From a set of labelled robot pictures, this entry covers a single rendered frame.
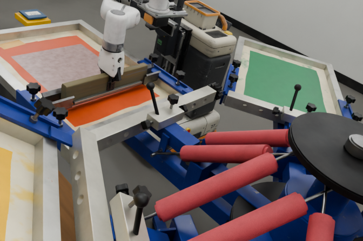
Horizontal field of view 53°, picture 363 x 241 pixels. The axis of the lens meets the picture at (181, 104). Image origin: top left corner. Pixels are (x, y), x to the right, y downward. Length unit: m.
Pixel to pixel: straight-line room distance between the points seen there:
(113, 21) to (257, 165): 0.70
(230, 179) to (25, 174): 0.45
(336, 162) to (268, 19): 4.51
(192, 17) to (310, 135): 1.74
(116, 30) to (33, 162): 0.58
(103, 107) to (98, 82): 0.10
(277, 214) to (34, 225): 0.48
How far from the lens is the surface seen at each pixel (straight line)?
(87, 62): 1.67
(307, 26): 5.05
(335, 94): 2.02
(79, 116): 1.33
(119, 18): 1.27
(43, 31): 1.87
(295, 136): 0.86
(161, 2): 1.87
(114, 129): 1.16
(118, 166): 2.55
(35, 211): 0.80
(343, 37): 4.90
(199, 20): 2.46
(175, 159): 1.28
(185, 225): 0.93
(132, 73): 1.47
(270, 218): 0.79
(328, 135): 0.93
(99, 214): 0.77
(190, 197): 0.85
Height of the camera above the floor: 1.76
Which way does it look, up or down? 32 degrees down
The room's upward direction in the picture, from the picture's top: 16 degrees clockwise
